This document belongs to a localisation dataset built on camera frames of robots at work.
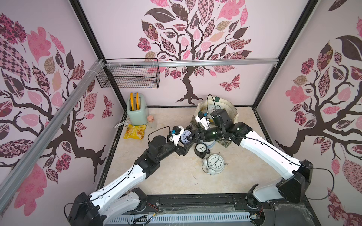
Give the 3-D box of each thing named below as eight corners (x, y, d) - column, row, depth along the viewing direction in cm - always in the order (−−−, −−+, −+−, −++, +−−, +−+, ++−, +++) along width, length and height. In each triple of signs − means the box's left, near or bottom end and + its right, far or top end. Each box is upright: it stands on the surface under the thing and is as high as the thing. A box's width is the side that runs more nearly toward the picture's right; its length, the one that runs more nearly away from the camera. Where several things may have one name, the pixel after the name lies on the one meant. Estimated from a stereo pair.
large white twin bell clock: (207, 179, 83) (208, 177, 80) (199, 163, 90) (199, 160, 86) (227, 169, 87) (229, 166, 84) (217, 154, 93) (218, 151, 90)
